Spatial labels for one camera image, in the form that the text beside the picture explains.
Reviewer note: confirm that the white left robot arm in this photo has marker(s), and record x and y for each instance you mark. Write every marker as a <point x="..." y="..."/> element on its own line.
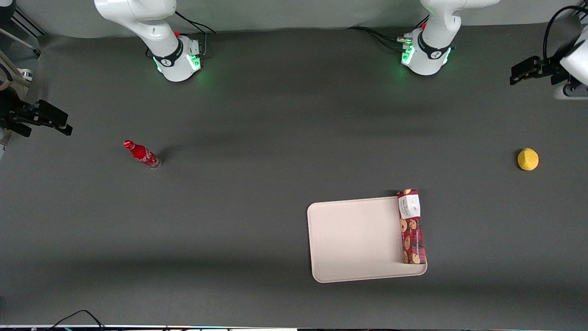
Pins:
<point x="434" y="46"/>

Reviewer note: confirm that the red cookie box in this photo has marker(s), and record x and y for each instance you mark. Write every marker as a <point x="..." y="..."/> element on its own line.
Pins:
<point x="412" y="230"/>

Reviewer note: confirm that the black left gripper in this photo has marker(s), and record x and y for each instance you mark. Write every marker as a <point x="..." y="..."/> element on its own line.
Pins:
<point x="552" y="69"/>

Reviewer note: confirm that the beige plastic tray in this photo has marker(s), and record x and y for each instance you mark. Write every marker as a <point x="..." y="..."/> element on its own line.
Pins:
<point x="358" y="239"/>

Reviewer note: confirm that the black metal frame rail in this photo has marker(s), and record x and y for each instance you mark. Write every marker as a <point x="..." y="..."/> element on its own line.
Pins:
<point x="27" y="22"/>

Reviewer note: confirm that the red cola bottle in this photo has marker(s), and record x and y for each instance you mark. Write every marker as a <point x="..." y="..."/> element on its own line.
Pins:
<point x="141" y="154"/>

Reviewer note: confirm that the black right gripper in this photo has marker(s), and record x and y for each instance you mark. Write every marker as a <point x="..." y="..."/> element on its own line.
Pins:
<point x="14" y="112"/>

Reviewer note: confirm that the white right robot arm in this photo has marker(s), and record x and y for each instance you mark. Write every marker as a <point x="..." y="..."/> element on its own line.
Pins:
<point x="170" y="59"/>

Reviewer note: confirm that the yellow lemon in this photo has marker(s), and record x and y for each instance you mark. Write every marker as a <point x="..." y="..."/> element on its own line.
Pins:
<point x="528" y="159"/>

